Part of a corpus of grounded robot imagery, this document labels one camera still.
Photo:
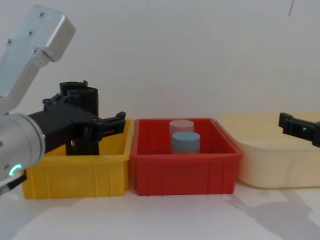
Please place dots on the jar with blue lid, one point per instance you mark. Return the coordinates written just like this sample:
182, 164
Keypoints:
185, 141

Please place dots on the jar with pale pink lid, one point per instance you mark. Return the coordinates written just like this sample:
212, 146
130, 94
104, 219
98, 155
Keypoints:
181, 125

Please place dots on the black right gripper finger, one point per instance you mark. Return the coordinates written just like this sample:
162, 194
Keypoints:
297, 128

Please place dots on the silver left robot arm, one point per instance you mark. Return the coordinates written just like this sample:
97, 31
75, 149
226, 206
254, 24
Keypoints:
15, 140

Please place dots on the red plastic bin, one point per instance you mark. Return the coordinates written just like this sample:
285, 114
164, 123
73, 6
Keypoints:
182, 172

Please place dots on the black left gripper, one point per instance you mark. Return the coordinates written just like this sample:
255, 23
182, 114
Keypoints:
62, 122

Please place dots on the yellow plastic bin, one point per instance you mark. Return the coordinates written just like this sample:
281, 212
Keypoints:
75, 175

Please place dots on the cream plastic bin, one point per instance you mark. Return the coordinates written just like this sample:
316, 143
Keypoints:
275, 165

